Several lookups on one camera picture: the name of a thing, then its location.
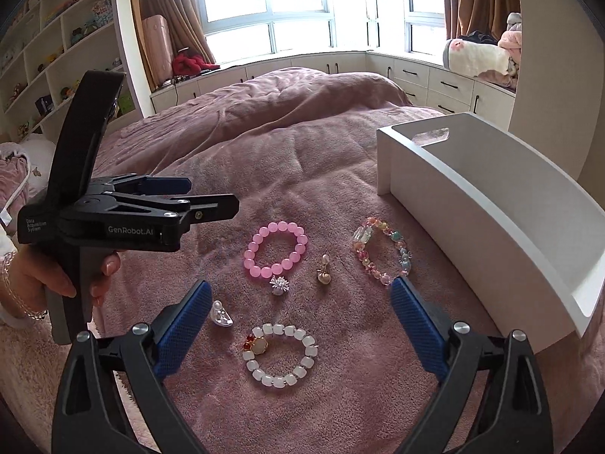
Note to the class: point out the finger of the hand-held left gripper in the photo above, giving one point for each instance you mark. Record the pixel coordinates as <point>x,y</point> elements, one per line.
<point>163,183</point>
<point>198,208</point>

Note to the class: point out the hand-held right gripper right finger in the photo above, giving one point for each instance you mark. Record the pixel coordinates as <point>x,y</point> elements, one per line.
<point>416,321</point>

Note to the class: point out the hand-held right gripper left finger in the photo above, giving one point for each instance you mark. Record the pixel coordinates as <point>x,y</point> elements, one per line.
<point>189,324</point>

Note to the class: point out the silver pearl charm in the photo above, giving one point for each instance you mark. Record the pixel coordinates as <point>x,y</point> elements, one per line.
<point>223,316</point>

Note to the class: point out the white flower earring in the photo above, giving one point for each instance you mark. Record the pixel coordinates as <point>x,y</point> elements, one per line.
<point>279,285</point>

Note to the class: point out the gold pearl pendant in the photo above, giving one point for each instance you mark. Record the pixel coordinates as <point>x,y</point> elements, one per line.
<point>324,277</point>

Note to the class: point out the white storage box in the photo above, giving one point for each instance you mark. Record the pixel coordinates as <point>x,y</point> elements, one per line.
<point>477,227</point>

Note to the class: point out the person's left forearm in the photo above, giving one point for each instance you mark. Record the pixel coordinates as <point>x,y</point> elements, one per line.
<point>5,246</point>

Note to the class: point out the person's left hand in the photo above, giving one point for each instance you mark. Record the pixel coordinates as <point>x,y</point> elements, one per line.
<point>40,274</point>

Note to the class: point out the white fluffy cloth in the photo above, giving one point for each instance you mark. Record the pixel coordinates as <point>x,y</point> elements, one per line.
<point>40,156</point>

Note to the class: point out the pink fluffy cloth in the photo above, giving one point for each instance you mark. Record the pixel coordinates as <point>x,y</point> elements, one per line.
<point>14,179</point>

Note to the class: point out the pink plush blanket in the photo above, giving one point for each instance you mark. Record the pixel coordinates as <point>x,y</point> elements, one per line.
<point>283,151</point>

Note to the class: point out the red plush toy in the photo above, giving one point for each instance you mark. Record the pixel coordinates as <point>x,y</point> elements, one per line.
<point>191,64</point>

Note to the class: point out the white bookshelf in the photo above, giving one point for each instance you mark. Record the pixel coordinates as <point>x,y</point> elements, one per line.
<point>52,33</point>

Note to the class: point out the white window cabinets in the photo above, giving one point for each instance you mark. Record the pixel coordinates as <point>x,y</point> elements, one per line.
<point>331,64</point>

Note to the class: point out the bay window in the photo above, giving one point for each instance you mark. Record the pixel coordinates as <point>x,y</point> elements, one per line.
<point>302,9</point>

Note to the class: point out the beige folded blanket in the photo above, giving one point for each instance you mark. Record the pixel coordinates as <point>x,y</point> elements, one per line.
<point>496,76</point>

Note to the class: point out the dark cloth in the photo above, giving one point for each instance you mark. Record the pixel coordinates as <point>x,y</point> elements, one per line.
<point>477,38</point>

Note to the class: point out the pink plush toy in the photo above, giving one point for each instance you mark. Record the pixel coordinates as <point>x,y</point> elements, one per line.
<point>510,45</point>

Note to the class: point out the grey plush toy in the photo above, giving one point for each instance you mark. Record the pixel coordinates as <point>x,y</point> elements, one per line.
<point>514,21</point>

